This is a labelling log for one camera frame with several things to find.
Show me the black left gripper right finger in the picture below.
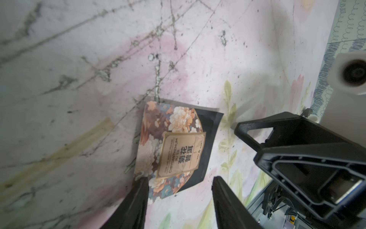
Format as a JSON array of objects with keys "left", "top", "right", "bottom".
[{"left": 212, "top": 176, "right": 262, "bottom": 229}]

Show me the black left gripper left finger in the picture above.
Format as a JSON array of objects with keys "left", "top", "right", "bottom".
[{"left": 101, "top": 177, "right": 149, "bottom": 229}]

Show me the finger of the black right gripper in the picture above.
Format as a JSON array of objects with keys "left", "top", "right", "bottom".
[
  {"left": 254, "top": 142, "right": 366, "bottom": 229},
  {"left": 234, "top": 112, "right": 366, "bottom": 152}
]

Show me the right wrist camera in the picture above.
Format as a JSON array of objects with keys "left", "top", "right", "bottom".
[{"left": 327, "top": 50, "right": 366, "bottom": 95}]

